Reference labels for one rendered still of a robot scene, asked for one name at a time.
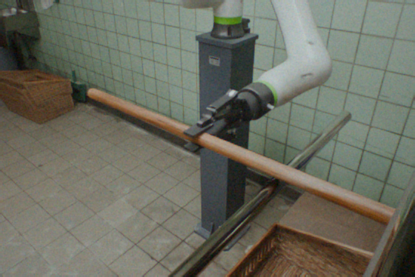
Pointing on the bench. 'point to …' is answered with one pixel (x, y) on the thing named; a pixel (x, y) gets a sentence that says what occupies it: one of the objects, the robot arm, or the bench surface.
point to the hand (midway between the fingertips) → (198, 135)
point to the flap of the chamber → (389, 228)
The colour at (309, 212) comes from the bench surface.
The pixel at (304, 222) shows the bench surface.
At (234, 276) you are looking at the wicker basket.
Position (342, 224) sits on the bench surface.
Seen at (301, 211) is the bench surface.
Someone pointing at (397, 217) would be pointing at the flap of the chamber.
